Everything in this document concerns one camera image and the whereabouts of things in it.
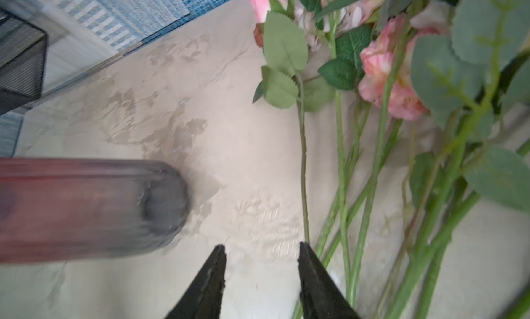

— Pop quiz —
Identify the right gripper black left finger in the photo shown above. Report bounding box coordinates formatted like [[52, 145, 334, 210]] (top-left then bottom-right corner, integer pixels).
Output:
[[165, 244, 226, 319]]

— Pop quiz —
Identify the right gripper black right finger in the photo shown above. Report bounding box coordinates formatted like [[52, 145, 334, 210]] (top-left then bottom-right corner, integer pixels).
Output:
[[298, 242, 360, 319]]

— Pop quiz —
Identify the black wire mesh shelf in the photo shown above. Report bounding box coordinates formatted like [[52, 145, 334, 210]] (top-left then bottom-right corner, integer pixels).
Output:
[[1, 9, 48, 115]]

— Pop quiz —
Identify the red ribbed glass vase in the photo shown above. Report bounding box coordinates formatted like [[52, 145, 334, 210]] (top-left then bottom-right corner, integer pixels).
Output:
[[1, 157, 190, 264]]

